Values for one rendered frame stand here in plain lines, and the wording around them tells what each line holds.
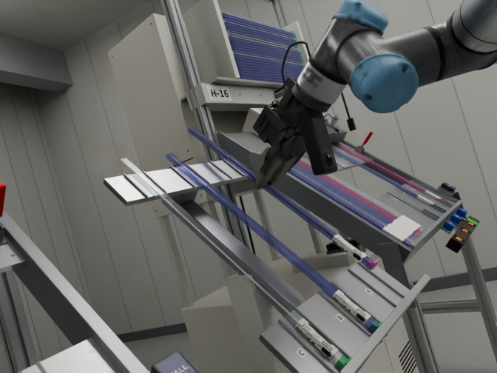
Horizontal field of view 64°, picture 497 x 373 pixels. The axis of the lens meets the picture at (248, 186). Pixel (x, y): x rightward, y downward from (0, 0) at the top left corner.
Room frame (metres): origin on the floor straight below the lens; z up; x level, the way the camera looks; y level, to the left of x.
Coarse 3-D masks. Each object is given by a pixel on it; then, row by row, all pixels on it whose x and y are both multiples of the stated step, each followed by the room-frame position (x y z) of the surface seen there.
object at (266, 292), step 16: (128, 160) 0.73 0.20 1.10; (144, 176) 0.71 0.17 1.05; (160, 192) 0.68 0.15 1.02; (176, 208) 0.66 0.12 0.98; (192, 224) 0.64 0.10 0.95; (208, 240) 0.62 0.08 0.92; (224, 256) 0.61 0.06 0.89; (240, 272) 0.59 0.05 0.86; (256, 288) 0.58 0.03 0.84; (272, 304) 0.57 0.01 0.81; (288, 320) 0.55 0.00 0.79; (336, 352) 0.52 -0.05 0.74
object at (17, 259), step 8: (8, 240) 0.64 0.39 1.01; (0, 248) 0.62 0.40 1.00; (8, 248) 0.62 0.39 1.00; (0, 256) 0.60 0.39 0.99; (8, 256) 0.61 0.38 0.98; (16, 256) 0.61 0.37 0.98; (0, 264) 0.59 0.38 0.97; (8, 264) 0.59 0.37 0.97; (16, 264) 0.60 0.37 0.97; (24, 264) 0.61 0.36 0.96; (0, 272) 0.59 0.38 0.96
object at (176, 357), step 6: (174, 354) 0.49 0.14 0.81; (168, 360) 0.48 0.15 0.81; (174, 360) 0.48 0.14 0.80; (180, 360) 0.48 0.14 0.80; (156, 366) 0.47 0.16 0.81; (162, 366) 0.47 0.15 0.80; (168, 366) 0.47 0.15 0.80; (174, 366) 0.47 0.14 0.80; (180, 366) 0.48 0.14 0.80; (186, 366) 0.48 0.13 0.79; (162, 372) 0.46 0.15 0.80; (168, 372) 0.46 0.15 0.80; (174, 372) 0.47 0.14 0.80; (180, 372) 0.47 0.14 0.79; (186, 372) 0.47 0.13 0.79; (192, 372) 0.47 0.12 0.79
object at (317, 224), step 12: (192, 132) 0.90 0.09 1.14; (216, 144) 0.86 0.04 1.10; (228, 156) 0.83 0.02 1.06; (240, 168) 0.81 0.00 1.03; (252, 180) 0.79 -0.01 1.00; (276, 192) 0.75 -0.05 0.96; (288, 204) 0.73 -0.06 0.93; (300, 216) 0.72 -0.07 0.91; (312, 216) 0.71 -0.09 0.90; (324, 228) 0.69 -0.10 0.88
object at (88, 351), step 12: (72, 348) 0.51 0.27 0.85; (84, 348) 0.51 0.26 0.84; (96, 348) 0.52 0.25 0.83; (48, 360) 0.48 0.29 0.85; (60, 360) 0.49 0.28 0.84; (72, 360) 0.49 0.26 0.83; (84, 360) 0.50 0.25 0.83; (96, 360) 0.50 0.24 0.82; (108, 360) 0.51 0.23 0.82; (24, 372) 0.46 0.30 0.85; (36, 372) 0.46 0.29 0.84; (48, 372) 0.47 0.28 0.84; (60, 372) 0.47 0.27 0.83; (72, 372) 0.48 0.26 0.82; (84, 372) 0.48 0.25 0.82; (96, 372) 0.49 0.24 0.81; (108, 372) 0.49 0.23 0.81; (120, 372) 0.50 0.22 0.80
